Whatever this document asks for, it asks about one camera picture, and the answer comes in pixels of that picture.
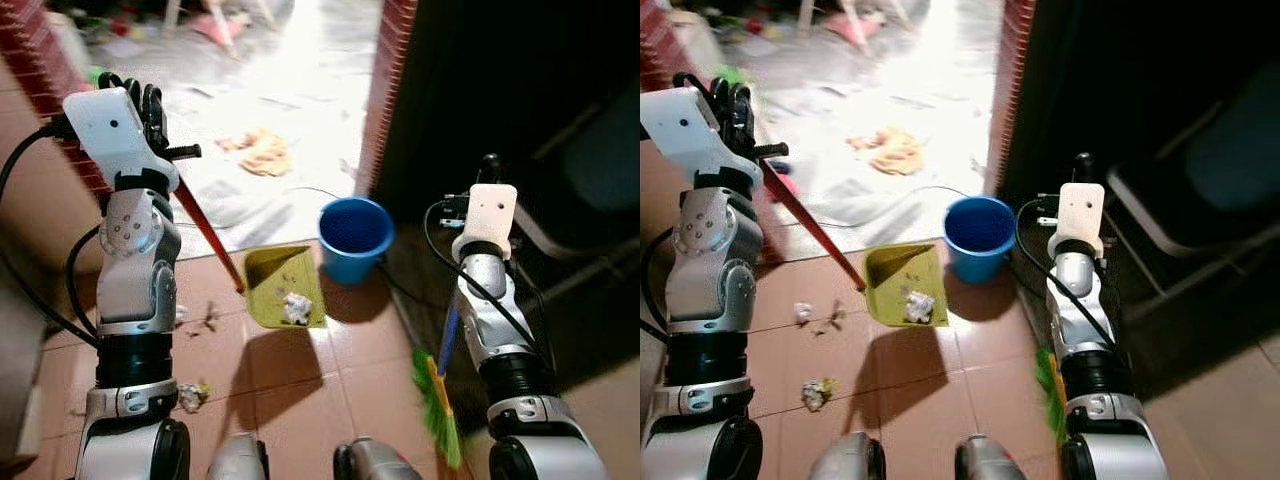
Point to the silver left robot leg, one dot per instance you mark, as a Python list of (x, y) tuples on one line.
[(850, 460), (238, 462)]

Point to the silver robot leg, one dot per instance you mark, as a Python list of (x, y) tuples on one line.
[(990, 460), (238, 462), (850, 460), (372, 462)]

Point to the small green object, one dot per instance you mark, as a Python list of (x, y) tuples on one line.
[(730, 74), (95, 75)]

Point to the large crumpled white paper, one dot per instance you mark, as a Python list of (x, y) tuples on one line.
[(918, 306), (296, 308)]

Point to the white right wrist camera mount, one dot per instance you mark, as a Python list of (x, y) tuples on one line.
[(1080, 215), (488, 215)]

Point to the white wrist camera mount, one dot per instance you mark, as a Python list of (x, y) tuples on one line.
[(688, 128), (1080, 215), (110, 130), (488, 215)]

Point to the crumpled paper with yellow scraps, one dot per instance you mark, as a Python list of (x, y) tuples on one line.
[(816, 393), (191, 396)]

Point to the silver right robot leg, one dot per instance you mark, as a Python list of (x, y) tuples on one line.
[(990, 460), (372, 462)]

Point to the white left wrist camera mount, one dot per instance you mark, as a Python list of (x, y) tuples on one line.
[(110, 130), (688, 128)]

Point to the orange crumpled cloth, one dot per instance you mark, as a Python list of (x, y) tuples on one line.
[(262, 152), (892, 150)]

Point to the dark chair with metal legs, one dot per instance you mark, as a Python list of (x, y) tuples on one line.
[(600, 150), (1230, 150)]

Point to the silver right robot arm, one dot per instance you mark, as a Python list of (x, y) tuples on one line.
[(500, 330), (1092, 330)]

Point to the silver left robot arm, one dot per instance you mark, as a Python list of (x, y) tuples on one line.
[(135, 270), (712, 270)]

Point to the pink plastic object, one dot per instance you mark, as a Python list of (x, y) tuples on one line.
[(855, 27), (222, 27)]

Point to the blue plastic bucket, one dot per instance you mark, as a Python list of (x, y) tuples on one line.
[(978, 245), (352, 245)]

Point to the small white paper scrap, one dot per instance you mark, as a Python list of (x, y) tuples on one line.
[(803, 312), (181, 314)]

